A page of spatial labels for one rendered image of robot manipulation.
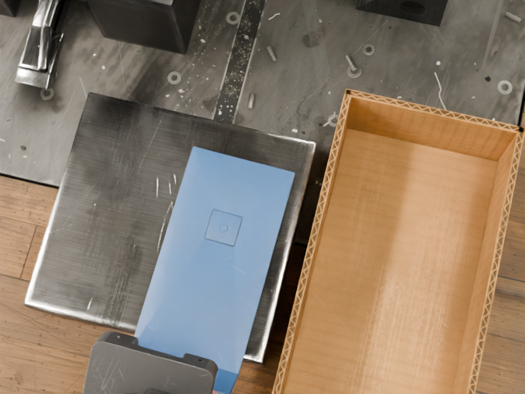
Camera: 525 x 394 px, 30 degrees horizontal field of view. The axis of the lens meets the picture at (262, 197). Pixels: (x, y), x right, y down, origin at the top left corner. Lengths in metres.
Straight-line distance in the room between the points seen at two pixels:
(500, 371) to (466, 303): 0.05
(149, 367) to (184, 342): 0.12
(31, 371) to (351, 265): 0.23
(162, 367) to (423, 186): 0.28
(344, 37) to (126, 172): 0.19
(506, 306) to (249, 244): 0.19
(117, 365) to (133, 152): 0.23
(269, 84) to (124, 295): 0.19
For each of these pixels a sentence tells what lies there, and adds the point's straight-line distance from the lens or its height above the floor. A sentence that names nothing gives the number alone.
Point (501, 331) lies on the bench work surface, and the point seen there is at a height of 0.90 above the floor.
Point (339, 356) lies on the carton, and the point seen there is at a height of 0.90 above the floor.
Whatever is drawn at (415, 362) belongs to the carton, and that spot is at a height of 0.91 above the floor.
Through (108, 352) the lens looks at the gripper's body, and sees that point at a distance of 0.51.
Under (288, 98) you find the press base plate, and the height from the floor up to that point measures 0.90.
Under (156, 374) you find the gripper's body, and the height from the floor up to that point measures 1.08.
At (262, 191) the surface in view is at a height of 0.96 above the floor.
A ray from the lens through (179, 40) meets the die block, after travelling 0.72.
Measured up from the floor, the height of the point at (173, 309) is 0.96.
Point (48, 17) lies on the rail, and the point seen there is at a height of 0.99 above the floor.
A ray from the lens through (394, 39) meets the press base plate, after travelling 0.75.
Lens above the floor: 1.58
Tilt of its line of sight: 75 degrees down
